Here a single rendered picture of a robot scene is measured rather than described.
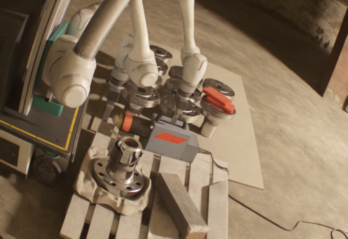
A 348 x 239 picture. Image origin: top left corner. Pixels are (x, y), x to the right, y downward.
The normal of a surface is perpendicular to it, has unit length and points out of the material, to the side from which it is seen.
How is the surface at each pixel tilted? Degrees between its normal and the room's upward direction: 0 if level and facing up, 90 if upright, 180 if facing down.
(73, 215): 0
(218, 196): 0
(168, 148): 90
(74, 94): 97
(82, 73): 77
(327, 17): 90
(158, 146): 90
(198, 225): 0
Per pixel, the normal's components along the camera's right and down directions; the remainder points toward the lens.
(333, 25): -0.07, 0.42
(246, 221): 0.37, -0.83
